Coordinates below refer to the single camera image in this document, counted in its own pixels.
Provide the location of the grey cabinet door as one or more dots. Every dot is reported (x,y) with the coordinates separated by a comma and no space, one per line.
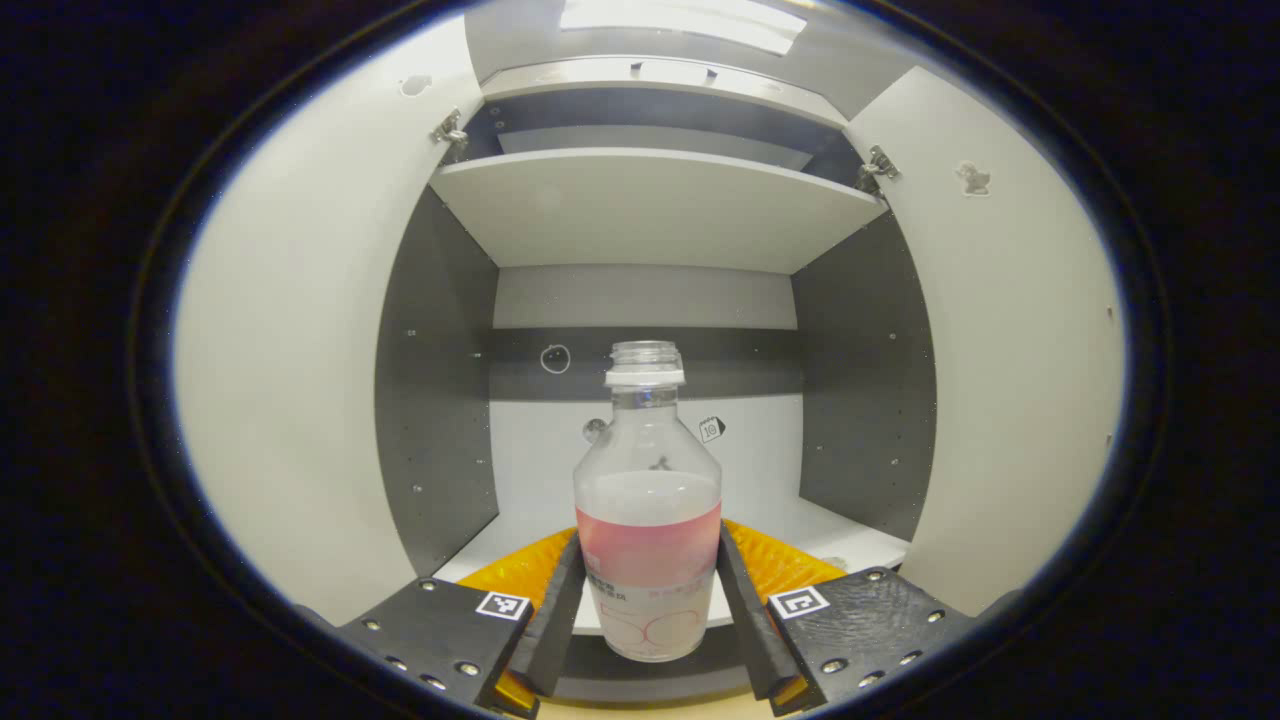
(300,350)
(1010,380)

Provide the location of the large ceiling light panel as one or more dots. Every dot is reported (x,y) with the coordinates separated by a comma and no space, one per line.
(690,22)

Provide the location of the grey cabinet shelf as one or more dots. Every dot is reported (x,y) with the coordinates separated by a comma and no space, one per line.
(650,205)

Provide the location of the clear bottle with pink label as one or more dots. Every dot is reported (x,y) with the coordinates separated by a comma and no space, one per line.
(648,530)

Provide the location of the grey cabinet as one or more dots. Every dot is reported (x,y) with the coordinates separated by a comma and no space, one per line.
(440,400)

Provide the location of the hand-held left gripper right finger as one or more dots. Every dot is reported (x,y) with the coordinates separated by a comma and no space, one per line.
(745,630)

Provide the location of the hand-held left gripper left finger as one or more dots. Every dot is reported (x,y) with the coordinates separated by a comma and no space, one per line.
(555,630)

